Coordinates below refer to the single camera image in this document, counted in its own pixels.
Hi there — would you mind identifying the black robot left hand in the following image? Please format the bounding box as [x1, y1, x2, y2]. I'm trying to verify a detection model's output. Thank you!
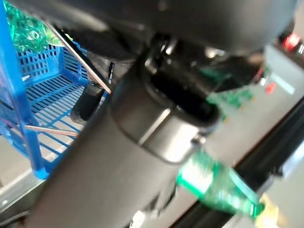
[14, 0, 304, 228]

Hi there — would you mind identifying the green soda bottle yellow cap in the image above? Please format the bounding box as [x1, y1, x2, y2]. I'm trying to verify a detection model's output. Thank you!
[176, 152, 266, 219]
[6, 0, 64, 53]

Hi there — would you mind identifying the blue plastic shopping basket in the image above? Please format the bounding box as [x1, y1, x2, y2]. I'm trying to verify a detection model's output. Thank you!
[0, 0, 113, 181]

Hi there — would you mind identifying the row of green soda bottles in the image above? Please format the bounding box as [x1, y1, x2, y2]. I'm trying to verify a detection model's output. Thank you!
[213, 45, 304, 167]

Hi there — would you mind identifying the cola bottle red cap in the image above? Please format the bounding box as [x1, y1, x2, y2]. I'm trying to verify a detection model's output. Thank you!
[284, 33, 304, 52]

